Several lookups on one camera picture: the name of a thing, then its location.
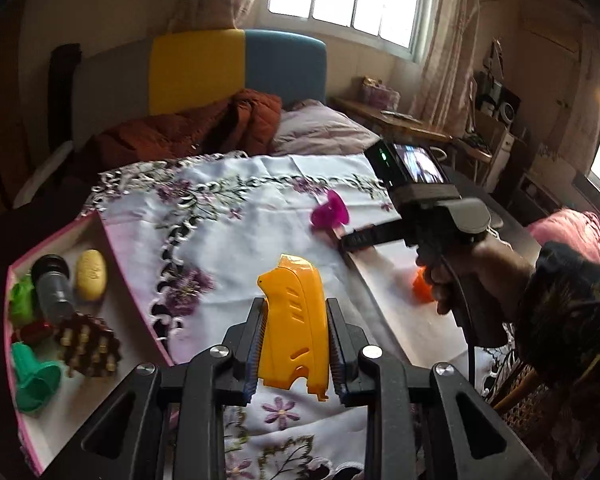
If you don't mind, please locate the multicolour padded headboard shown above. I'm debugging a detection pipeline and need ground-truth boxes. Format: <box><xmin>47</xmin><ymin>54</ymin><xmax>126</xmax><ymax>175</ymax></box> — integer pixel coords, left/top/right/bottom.
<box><xmin>72</xmin><ymin>29</ymin><xmax>328</xmax><ymax>146</ymax></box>

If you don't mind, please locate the person's right hand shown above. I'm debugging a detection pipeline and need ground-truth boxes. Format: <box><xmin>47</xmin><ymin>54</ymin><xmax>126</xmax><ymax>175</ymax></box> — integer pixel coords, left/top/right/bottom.
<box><xmin>414</xmin><ymin>232</ymin><xmax>536</xmax><ymax>322</ymax></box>

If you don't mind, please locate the rust brown quilted jacket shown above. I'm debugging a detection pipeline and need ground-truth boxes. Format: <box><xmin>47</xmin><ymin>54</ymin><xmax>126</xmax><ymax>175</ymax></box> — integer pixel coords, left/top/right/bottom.
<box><xmin>75</xmin><ymin>88</ymin><xmax>283</xmax><ymax>171</ymax></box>

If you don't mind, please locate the magenta plastic spool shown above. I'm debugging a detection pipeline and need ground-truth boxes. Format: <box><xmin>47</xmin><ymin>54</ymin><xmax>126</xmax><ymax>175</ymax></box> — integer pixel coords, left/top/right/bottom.
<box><xmin>310</xmin><ymin>190</ymin><xmax>352</xmax><ymax>231</ymax></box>

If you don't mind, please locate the yellow oval embossed block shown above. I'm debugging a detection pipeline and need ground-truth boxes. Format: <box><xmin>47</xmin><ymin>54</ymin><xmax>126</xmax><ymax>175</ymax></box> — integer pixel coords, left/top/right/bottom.
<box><xmin>75</xmin><ymin>249</ymin><xmax>108</xmax><ymax>302</ymax></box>

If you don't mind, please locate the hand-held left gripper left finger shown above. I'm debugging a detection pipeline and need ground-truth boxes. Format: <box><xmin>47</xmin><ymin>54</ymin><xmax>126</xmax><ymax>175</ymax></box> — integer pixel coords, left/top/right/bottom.
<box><xmin>45</xmin><ymin>297</ymin><xmax>268</xmax><ymax>480</ymax></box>

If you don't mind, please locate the yellow plastic shell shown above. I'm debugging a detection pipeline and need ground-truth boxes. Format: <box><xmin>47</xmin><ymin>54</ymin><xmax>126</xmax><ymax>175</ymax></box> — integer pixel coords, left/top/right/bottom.
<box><xmin>256</xmin><ymin>254</ymin><xmax>331</xmax><ymax>402</ymax></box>

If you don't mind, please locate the light green plastic toy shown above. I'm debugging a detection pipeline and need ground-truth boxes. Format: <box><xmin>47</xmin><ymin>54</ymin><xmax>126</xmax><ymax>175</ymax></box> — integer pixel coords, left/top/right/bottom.
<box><xmin>9</xmin><ymin>275</ymin><xmax>37</xmax><ymax>328</ymax></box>

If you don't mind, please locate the wooden desk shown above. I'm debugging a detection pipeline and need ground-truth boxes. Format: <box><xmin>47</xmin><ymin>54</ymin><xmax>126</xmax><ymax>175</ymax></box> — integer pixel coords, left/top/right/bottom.
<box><xmin>330</xmin><ymin>96</ymin><xmax>453</xmax><ymax>147</ymax></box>

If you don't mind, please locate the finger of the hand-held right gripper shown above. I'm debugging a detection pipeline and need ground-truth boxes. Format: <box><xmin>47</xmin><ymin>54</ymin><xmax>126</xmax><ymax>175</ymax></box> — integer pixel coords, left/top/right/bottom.
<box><xmin>340</xmin><ymin>222</ymin><xmax>406</xmax><ymax>253</ymax></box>

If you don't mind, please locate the pink cloth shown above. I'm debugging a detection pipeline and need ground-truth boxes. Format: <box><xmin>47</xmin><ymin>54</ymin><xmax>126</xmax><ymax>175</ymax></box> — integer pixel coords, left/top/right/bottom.
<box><xmin>527</xmin><ymin>209</ymin><xmax>600</xmax><ymax>272</ymax></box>

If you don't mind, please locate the green plastic spool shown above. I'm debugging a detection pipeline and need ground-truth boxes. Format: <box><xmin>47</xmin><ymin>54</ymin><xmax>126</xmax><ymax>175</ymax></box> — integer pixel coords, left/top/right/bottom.
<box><xmin>11</xmin><ymin>342</ymin><xmax>62</xmax><ymax>415</ymax></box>

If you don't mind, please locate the purple box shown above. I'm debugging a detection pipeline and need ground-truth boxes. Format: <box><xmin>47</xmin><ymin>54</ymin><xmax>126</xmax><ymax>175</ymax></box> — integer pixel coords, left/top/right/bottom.
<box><xmin>362</xmin><ymin>77</ymin><xmax>401</xmax><ymax>106</ymax></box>

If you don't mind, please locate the pink pillow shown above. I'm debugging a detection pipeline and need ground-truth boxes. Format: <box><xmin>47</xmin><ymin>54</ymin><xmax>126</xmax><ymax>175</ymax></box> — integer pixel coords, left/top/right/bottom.
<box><xmin>270</xmin><ymin>99</ymin><xmax>381</xmax><ymax>157</ymax></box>

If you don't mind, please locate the wicker chair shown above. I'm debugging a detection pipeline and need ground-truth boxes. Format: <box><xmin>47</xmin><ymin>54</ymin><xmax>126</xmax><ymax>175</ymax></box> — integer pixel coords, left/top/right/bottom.
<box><xmin>485</xmin><ymin>360</ymin><xmax>581</xmax><ymax>441</ymax></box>

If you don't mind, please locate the pink rimmed tray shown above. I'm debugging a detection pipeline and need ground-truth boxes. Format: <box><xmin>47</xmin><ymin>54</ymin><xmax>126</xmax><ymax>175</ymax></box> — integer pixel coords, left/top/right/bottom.
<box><xmin>2</xmin><ymin>207</ymin><xmax>176</xmax><ymax>476</ymax></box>

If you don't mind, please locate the white embroidered floral tablecloth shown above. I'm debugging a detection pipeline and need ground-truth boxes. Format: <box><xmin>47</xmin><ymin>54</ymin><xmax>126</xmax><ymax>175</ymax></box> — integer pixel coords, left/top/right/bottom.
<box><xmin>80</xmin><ymin>152</ymin><xmax>486</xmax><ymax>480</ymax></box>

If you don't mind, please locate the grey black cylinder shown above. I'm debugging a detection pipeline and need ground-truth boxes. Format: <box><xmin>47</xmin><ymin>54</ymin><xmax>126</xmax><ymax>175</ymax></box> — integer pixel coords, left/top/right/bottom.
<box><xmin>31</xmin><ymin>255</ymin><xmax>78</xmax><ymax>323</ymax></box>

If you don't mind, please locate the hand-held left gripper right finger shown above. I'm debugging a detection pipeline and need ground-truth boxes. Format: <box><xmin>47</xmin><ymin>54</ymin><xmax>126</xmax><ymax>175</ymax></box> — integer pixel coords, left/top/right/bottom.
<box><xmin>325</xmin><ymin>297</ymin><xmax>548</xmax><ymax>480</ymax></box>

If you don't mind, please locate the brown pine cone toy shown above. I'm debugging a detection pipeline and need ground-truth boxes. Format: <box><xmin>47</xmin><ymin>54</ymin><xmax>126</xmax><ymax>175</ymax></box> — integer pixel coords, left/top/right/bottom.
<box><xmin>54</xmin><ymin>311</ymin><xmax>123</xmax><ymax>378</ymax></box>

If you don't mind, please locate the orange plastic cube block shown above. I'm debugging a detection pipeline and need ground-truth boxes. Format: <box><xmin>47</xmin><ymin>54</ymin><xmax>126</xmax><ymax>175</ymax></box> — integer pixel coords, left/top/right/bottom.
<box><xmin>411</xmin><ymin>267</ymin><xmax>438</xmax><ymax>306</ymax></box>

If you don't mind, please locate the person's right forearm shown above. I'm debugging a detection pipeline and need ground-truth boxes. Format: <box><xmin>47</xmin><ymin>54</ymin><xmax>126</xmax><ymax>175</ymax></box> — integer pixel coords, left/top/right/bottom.
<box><xmin>517</xmin><ymin>240</ymin><xmax>600</xmax><ymax>401</ymax></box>

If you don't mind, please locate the red metallic cylinder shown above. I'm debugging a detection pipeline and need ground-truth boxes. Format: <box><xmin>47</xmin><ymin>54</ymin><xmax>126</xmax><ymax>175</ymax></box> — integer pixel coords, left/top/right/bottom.
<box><xmin>12</xmin><ymin>321</ymin><xmax>56</xmax><ymax>345</ymax></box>

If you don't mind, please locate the wooden shelf cabinet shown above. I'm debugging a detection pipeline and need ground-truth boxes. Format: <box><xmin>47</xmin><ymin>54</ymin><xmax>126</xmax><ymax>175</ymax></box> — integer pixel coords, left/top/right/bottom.
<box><xmin>467</xmin><ymin>72</ymin><xmax>527</xmax><ymax>196</ymax></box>

